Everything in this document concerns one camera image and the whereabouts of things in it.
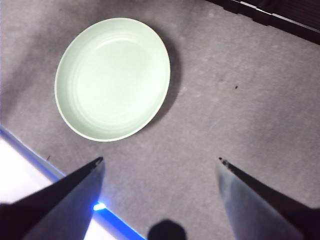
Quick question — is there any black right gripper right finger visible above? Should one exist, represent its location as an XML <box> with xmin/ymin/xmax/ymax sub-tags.
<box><xmin>216</xmin><ymin>156</ymin><xmax>320</xmax><ymax>240</ymax></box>

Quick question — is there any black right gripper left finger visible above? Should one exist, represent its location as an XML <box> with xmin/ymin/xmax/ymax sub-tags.
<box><xmin>0</xmin><ymin>156</ymin><xmax>105</xmax><ymax>240</ymax></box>

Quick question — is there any green round plate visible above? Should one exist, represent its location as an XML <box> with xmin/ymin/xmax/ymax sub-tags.
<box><xmin>54</xmin><ymin>16</ymin><xmax>172</xmax><ymax>143</ymax></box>

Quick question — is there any black plastic plate rack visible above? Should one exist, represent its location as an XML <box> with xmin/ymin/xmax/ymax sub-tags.
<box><xmin>204</xmin><ymin>0</ymin><xmax>320</xmax><ymax>46</ymax></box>

